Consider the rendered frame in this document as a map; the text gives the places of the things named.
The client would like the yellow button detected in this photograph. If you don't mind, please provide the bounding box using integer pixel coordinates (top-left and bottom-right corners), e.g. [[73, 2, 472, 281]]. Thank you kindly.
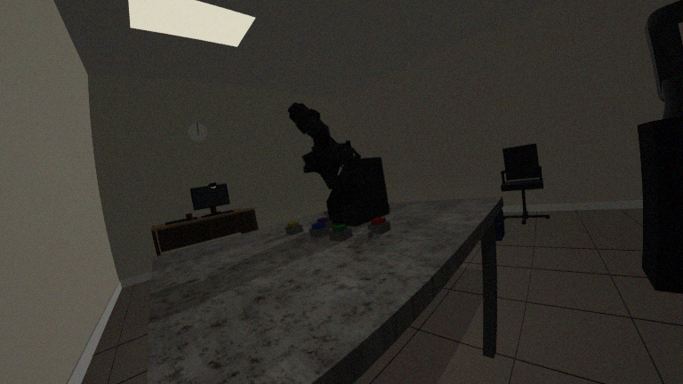
[[285, 221, 303, 235]]

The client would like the green button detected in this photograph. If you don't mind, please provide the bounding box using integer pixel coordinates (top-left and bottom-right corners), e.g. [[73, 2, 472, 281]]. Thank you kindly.
[[328, 225, 352, 241]]

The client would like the purple button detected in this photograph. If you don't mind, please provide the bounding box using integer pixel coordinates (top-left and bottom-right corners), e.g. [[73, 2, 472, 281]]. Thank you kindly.
[[314, 218, 333, 228]]

